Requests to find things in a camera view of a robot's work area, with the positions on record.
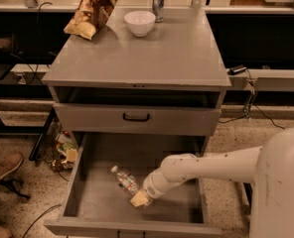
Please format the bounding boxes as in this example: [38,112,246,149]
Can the black floor cable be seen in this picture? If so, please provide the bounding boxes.
[21,203,63,238]

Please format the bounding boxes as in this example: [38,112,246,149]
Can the black wire waste basket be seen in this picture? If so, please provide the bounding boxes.
[39,120,78,172]

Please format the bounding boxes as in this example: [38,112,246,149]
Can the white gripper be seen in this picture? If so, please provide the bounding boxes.
[130,169,180,207]

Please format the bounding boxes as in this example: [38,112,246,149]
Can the brown chip bag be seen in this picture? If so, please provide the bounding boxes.
[64,0,118,40]

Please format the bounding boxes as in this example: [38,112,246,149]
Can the closed grey middle drawer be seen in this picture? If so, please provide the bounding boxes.
[54,103,221,136]

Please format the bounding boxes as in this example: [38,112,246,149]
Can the black drawer handle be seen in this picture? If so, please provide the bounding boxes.
[122,113,150,122]

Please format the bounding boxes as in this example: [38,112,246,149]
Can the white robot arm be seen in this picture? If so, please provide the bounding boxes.
[131,128,294,238]

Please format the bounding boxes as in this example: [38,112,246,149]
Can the black power adapter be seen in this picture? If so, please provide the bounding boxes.
[227,64,246,75]

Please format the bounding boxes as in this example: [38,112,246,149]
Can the open grey bottom drawer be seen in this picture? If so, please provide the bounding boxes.
[45,133,221,238]

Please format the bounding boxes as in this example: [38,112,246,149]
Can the silver drink can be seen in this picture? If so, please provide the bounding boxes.
[152,0,164,23]

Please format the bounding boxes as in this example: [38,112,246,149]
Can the clear plastic water bottle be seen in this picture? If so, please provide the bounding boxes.
[110,166,152,207]

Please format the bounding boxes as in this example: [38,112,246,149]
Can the grey metal drawer cabinet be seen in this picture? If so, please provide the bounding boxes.
[41,6,232,238]

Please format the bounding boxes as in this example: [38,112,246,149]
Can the white ceramic bowl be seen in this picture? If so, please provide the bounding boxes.
[124,11,156,37]

